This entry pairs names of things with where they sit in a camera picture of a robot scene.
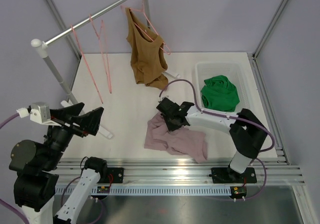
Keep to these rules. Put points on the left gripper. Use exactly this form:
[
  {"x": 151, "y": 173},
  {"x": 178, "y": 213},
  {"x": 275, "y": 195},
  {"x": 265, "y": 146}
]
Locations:
[{"x": 89, "y": 122}]

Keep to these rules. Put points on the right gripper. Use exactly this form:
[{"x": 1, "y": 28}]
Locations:
[{"x": 170, "y": 127}]

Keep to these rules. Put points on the mauve tank top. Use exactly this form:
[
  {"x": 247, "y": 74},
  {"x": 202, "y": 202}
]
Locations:
[{"x": 179, "y": 142}]

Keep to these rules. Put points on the green tank top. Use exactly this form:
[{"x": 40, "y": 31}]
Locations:
[{"x": 219, "y": 93}]

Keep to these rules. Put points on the pink hanger of mauve top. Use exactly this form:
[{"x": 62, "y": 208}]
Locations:
[{"x": 102, "y": 39}]

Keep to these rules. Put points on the pink hanger of green top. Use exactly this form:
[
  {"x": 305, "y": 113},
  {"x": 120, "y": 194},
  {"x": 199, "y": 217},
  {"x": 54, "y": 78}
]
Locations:
[{"x": 86, "y": 63}]

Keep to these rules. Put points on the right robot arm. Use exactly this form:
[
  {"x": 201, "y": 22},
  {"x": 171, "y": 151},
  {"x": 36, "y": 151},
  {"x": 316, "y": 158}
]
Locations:
[{"x": 246, "y": 131}]

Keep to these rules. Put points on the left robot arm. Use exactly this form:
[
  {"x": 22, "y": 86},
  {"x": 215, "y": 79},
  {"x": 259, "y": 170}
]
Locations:
[{"x": 34, "y": 188}]

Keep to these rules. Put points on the brown tank top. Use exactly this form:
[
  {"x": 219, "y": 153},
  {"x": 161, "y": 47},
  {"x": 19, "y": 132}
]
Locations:
[{"x": 147, "y": 55}]

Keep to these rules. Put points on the pink hanger of brown top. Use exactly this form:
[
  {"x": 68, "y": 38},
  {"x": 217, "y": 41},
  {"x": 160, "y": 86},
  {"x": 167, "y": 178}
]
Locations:
[{"x": 165, "y": 49}]

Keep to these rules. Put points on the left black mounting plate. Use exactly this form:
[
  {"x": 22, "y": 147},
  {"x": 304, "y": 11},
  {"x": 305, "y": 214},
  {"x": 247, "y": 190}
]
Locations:
[{"x": 112, "y": 175}]

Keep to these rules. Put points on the black mounting plate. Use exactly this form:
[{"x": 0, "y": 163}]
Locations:
[
  {"x": 225, "y": 175},
  {"x": 112, "y": 175}
]

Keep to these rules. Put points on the white plastic basket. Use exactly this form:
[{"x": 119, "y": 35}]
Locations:
[{"x": 233, "y": 71}]

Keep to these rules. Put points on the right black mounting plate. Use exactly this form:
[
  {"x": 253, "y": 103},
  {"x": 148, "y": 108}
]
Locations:
[{"x": 225, "y": 175}]

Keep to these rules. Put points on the clothes rack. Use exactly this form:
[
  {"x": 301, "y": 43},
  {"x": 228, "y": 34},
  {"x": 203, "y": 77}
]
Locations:
[{"x": 41, "y": 47}]

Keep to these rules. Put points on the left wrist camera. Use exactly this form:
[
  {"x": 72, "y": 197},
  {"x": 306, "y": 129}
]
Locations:
[{"x": 38, "y": 112}]

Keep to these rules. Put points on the left frame post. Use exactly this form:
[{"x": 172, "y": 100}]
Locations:
[{"x": 61, "y": 25}]

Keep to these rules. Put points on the frame post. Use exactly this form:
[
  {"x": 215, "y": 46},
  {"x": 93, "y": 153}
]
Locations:
[
  {"x": 61, "y": 25},
  {"x": 270, "y": 28}
]

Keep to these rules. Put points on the white slotted cable duct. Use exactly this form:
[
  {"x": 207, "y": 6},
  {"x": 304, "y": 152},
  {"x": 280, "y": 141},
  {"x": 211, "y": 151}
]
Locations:
[{"x": 135, "y": 190}]

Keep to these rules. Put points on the right frame post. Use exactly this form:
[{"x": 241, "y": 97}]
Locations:
[{"x": 270, "y": 28}]

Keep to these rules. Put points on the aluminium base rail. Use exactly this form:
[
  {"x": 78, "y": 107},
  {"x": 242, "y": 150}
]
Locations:
[{"x": 278, "y": 171}]

